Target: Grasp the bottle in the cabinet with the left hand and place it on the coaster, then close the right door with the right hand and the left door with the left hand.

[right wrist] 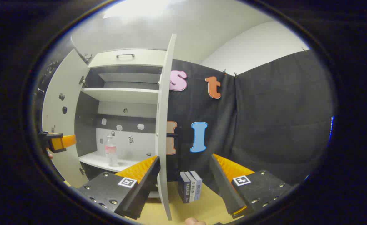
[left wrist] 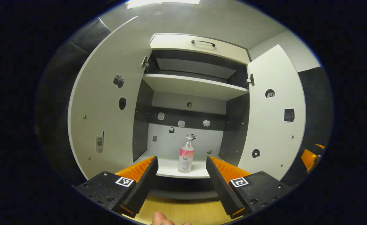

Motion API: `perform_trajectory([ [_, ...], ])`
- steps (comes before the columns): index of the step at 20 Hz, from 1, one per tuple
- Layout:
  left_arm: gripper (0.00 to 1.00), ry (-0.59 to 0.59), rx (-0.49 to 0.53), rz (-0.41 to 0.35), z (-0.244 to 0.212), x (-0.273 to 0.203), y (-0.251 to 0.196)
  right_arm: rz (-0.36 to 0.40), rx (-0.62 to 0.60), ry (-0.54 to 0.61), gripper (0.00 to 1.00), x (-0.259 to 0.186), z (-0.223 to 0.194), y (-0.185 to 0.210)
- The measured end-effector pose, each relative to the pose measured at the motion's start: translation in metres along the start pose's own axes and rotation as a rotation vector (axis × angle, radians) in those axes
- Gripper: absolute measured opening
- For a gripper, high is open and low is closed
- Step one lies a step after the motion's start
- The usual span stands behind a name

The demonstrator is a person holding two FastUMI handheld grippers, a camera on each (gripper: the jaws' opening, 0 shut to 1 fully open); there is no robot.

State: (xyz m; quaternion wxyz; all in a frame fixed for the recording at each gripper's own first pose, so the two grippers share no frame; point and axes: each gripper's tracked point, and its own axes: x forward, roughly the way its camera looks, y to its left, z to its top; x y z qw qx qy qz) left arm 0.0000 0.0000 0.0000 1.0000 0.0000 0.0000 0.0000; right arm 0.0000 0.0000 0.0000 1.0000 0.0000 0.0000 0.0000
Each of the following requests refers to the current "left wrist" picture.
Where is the black drawer handle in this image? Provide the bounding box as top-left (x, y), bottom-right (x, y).
top-left (191, 40), bottom-right (216, 47)

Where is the ceiling light panel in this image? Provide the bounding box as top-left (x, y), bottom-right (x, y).
top-left (127, 0), bottom-right (200, 9)

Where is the white cabinet drawer front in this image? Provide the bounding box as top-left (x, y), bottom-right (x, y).
top-left (149, 33), bottom-right (251, 65)

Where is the white cabinet shelf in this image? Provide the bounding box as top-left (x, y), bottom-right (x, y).
top-left (133, 155), bottom-right (224, 179)
top-left (142, 73), bottom-right (249, 101)

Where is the grey and white cabinet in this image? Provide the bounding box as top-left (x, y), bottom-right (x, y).
top-left (132, 33), bottom-right (252, 200)

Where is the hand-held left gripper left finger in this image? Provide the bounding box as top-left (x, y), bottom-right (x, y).
top-left (74, 156), bottom-right (159, 218)

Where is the clear bottle with pink label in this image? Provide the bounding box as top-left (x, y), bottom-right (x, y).
top-left (178, 133), bottom-right (197, 173)

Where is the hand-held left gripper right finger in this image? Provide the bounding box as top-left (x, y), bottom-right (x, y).
top-left (206, 156), bottom-right (292, 220)

